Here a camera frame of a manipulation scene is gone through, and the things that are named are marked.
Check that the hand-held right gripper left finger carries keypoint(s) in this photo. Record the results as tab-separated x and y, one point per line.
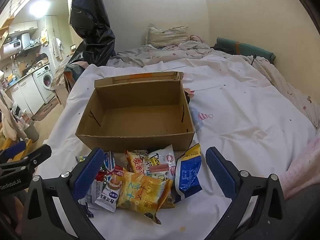
87	175

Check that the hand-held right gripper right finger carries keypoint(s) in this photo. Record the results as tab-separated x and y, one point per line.
221	172

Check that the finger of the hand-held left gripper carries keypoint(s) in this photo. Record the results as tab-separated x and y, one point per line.
37	156
12	150

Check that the red white stick packet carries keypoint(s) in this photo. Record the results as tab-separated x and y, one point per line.
111	192
93	192

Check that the blue white snack packet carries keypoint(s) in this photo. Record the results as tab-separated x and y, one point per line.
109	162

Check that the blue and yellow snack packet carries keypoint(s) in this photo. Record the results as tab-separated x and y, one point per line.
187	175

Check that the white snack packet green print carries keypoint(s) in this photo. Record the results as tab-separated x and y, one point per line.
162	156

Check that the cardboard box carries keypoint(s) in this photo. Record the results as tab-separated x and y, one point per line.
135	120

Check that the grey trash bin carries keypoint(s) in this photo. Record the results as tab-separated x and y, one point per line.
32	132

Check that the hanging white cloth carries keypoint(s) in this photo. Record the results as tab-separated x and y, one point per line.
8	120

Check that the patterned floor rug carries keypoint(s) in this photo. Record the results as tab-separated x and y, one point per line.
45	110

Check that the white base cabinet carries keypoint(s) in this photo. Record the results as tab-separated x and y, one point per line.
27	95

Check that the white printed bed sheet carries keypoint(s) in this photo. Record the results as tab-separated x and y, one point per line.
237	110

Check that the white washing machine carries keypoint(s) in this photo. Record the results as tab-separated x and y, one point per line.
43	80

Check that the pink dotted cloth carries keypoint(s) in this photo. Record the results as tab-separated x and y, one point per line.
302	165

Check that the teal orange cloth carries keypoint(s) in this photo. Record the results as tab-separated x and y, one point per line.
73	72

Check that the white water heater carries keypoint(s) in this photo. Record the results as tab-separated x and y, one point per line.
12	46

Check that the tall white cabinet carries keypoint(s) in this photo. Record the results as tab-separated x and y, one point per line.
51	37

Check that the green rolled mat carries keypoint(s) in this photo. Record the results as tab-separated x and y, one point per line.
245	48

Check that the grey patterned duvet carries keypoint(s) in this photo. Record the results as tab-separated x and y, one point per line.
150	55

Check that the patterned pillow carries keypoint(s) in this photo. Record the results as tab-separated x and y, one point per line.
167	36

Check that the black plastic bag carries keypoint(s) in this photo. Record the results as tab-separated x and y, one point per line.
90	17

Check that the white wall cabinets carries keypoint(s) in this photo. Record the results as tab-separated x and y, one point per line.
22	27

